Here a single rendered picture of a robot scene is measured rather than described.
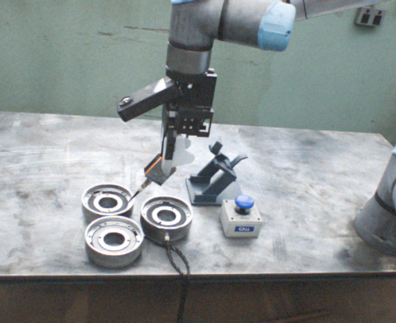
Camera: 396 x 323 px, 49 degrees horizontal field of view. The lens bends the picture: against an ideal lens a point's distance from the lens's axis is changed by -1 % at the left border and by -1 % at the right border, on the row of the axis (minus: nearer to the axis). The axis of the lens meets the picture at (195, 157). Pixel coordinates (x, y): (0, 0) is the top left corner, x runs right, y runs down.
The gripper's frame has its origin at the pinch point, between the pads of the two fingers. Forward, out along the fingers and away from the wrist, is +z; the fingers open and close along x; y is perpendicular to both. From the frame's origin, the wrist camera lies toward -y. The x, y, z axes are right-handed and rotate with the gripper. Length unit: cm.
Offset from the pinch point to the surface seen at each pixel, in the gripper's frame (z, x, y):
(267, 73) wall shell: 38, 157, 79
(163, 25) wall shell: 16, 158, 17
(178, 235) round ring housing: 11.1, -7.6, 3.5
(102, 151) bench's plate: 13.1, 25.8, -11.6
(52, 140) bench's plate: 13.0, 29.7, -24.3
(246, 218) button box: 8.7, -5.3, 17.4
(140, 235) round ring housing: 10.0, -9.0, -4.1
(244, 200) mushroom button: 5.7, -3.3, 16.9
